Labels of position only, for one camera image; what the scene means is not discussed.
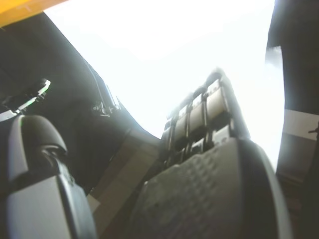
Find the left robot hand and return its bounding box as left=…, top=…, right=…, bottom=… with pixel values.
left=0, top=67, right=294, bottom=239

